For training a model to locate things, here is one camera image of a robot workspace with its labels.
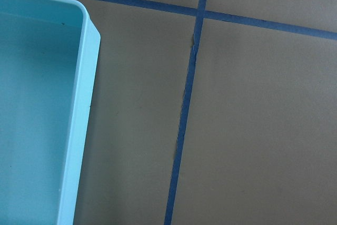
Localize brown paper table cover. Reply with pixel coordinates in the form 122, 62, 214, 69
74, 0, 336, 224

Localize light blue plastic bin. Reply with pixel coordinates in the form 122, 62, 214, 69
1, 0, 101, 224

